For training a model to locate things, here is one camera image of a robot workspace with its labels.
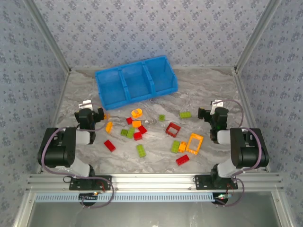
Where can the red lego window frame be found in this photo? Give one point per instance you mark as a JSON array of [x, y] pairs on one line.
[[171, 133]]

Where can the aluminium frame post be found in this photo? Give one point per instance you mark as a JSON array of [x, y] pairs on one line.
[[49, 35], [256, 35], [281, 210], [23, 210]]

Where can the blue three-compartment bin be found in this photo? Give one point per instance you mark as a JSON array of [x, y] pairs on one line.
[[113, 89]]

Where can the grey metal panel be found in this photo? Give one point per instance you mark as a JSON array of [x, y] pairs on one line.
[[154, 215]]

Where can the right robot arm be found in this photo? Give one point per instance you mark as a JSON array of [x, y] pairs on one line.
[[248, 151]]

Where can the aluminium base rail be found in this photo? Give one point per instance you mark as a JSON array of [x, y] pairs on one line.
[[154, 182]]

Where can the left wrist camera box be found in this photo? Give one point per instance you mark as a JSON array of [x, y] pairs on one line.
[[85, 104]]

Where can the orange lego window frame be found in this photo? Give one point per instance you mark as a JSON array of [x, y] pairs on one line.
[[191, 151]]

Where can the aluminium side rail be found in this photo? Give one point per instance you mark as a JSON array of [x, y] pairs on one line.
[[60, 99], [246, 101]]

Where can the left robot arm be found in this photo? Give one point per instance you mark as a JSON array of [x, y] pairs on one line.
[[56, 151]]

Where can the long green lego brick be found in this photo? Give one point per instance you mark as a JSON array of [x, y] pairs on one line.
[[175, 146], [185, 114], [130, 132], [141, 150]]

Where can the long red lego brick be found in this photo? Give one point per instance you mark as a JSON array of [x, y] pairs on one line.
[[182, 160], [109, 145]]

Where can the long orange lego brick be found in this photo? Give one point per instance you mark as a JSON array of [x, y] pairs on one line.
[[109, 127]]

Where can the small black controller board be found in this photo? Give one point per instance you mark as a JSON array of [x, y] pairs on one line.
[[86, 196], [222, 197]]

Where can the small green lego brick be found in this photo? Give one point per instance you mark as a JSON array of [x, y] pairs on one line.
[[162, 117], [124, 132]]

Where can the small red lego brick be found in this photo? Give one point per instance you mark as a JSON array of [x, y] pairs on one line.
[[129, 120]]

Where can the orange oval lego piece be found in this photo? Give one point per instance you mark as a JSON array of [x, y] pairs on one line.
[[137, 114]]

